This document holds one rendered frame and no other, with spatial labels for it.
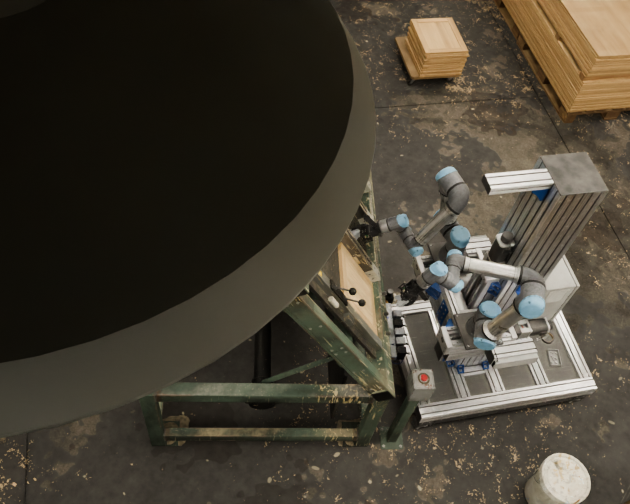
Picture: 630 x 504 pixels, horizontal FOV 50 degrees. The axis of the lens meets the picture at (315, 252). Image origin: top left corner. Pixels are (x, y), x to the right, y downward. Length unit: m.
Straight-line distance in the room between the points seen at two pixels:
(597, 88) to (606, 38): 0.43
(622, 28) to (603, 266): 2.24
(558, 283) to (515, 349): 0.44
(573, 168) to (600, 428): 2.29
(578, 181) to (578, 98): 3.41
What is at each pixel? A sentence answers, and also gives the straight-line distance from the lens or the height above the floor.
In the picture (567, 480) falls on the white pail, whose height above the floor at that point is 0.35.
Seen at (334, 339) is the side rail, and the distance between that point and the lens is 3.18.
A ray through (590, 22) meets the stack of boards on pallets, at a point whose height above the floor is 0.78.
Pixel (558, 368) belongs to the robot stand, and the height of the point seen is 0.21.
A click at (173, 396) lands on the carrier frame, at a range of 3.80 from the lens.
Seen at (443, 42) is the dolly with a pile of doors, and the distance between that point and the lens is 6.68.
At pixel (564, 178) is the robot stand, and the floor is 2.03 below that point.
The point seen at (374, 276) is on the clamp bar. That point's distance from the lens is 4.02.
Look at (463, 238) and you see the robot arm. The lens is 3.94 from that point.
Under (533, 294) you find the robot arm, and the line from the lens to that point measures 3.34.
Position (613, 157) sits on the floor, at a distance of 6.83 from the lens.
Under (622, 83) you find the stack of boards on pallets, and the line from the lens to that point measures 6.87.
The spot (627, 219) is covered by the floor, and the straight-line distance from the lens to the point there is 6.37.
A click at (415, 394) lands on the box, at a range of 3.83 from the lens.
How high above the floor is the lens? 4.26
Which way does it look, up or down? 54 degrees down
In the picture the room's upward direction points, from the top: 10 degrees clockwise
